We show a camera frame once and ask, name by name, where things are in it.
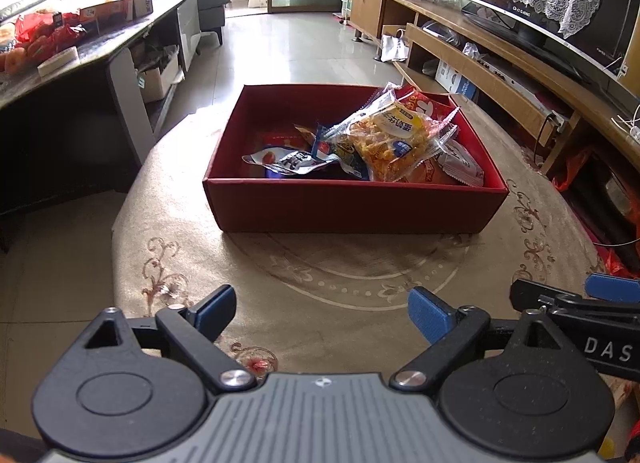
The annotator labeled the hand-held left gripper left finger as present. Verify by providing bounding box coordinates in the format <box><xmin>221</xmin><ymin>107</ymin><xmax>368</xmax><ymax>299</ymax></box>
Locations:
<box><xmin>70</xmin><ymin>284</ymin><xmax>257</xmax><ymax>392</ymax></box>

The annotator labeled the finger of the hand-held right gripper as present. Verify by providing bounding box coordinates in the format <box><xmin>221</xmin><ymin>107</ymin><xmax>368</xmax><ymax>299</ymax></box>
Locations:
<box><xmin>585</xmin><ymin>274</ymin><xmax>640</xmax><ymax>303</ymax></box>
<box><xmin>510</xmin><ymin>279</ymin><xmax>601</xmax><ymax>316</ymax></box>

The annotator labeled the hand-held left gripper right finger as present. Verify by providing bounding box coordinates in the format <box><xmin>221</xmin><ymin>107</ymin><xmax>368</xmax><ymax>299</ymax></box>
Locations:
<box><xmin>389</xmin><ymin>287</ymin><xmax>588</xmax><ymax>391</ymax></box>

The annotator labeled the red cardboard box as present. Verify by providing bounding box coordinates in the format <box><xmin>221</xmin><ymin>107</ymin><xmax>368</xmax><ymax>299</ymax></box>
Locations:
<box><xmin>202</xmin><ymin>83</ymin><xmax>510</xmax><ymax>235</ymax></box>

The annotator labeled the silver chips packet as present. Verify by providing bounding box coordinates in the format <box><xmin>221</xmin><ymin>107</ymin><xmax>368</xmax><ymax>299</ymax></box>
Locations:
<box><xmin>435</xmin><ymin>140</ymin><xmax>486</xmax><ymax>187</ymax></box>

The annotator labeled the silver black-print snack packet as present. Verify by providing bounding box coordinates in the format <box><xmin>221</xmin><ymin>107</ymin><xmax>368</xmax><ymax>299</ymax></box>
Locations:
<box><xmin>242</xmin><ymin>149</ymin><xmax>341</xmax><ymax>176</ymax></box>

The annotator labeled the clear yellow snack packet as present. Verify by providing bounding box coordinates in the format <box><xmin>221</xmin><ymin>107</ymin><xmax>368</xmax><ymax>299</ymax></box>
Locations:
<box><xmin>332</xmin><ymin>83</ymin><xmax>458</xmax><ymax>182</ymax></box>

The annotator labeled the light blue clear snack packet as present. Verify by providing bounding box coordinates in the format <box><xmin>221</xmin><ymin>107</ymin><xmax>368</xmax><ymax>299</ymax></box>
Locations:
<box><xmin>312</xmin><ymin>125</ymin><xmax>371</xmax><ymax>181</ymax></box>

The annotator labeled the large red snack packet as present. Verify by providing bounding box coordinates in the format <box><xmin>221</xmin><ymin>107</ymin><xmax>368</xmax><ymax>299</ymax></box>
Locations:
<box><xmin>262</xmin><ymin>132</ymin><xmax>303</xmax><ymax>148</ymax></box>

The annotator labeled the white and red snack packet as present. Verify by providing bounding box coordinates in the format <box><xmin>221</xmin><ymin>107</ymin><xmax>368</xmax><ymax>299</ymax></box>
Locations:
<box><xmin>395</xmin><ymin>84</ymin><xmax>461</xmax><ymax>124</ymax></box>

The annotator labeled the beige patterned tablecloth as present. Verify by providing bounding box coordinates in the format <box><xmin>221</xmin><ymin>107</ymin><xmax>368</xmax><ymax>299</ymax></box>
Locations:
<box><xmin>111</xmin><ymin>93</ymin><xmax>640</xmax><ymax>394</ymax></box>

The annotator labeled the orange plastic bag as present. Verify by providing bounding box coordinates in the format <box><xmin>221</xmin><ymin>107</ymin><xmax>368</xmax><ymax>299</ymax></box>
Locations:
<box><xmin>552</xmin><ymin>145</ymin><xmax>593</xmax><ymax>191</ymax></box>

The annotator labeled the white flat device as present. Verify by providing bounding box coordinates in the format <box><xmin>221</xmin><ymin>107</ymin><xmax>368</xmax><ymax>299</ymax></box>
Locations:
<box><xmin>472</xmin><ymin>58</ymin><xmax>571</xmax><ymax>124</ymax></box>

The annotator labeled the white and blue box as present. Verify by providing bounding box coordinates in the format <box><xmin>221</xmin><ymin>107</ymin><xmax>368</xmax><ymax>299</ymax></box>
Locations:
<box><xmin>435</xmin><ymin>60</ymin><xmax>478</xmax><ymax>98</ymax></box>

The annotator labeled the dark coffee table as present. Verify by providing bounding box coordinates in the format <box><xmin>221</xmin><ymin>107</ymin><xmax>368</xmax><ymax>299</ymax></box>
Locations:
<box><xmin>0</xmin><ymin>0</ymin><xmax>201</xmax><ymax>224</ymax></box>

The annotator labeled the open storage box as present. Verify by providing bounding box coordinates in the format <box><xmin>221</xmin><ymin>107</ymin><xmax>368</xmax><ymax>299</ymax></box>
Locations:
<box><xmin>137</xmin><ymin>55</ymin><xmax>181</xmax><ymax>104</ymax></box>

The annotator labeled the curved black television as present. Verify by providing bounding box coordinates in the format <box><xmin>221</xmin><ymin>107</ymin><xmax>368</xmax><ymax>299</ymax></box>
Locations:
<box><xmin>445</xmin><ymin>0</ymin><xmax>640</xmax><ymax>88</ymax></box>

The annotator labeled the wooden television cabinet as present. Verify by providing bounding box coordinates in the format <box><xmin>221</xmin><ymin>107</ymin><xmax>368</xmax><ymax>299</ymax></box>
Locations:
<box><xmin>350</xmin><ymin>0</ymin><xmax>640</xmax><ymax>178</ymax></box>

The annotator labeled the white paper bag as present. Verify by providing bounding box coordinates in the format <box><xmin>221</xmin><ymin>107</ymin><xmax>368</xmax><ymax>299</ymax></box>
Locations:
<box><xmin>380</xmin><ymin>28</ymin><xmax>411</xmax><ymax>64</ymax></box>

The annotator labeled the white flat box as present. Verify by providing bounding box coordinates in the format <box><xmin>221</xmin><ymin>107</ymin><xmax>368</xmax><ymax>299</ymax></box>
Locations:
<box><xmin>37</xmin><ymin>47</ymin><xmax>80</xmax><ymax>78</ymax></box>

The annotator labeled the grey sofa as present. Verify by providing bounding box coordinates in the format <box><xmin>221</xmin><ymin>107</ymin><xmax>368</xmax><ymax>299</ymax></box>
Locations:
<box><xmin>150</xmin><ymin>0</ymin><xmax>232</xmax><ymax>46</ymax></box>

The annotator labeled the orange cardboard box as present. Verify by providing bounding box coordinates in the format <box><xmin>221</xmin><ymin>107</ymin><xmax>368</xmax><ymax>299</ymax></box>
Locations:
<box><xmin>80</xmin><ymin>0</ymin><xmax>133</xmax><ymax>36</ymax></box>

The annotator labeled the orange fruit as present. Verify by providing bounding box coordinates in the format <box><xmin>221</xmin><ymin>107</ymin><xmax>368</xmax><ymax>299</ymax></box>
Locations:
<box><xmin>0</xmin><ymin>48</ymin><xmax>26</xmax><ymax>74</ymax></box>

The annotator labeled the red plastic bag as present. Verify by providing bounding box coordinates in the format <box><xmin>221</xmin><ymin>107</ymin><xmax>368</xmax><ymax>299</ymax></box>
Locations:
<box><xmin>15</xmin><ymin>13</ymin><xmax>88</xmax><ymax>58</ymax></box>

